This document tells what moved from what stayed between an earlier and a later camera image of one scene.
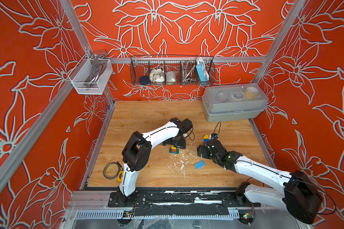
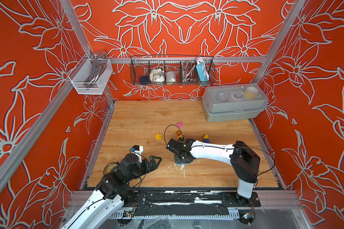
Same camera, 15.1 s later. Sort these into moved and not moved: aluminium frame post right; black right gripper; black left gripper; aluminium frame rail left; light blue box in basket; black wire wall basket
Moved: black left gripper; black right gripper
Not moved: light blue box in basket; black wire wall basket; aluminium frame post right; aluminium frame rail left
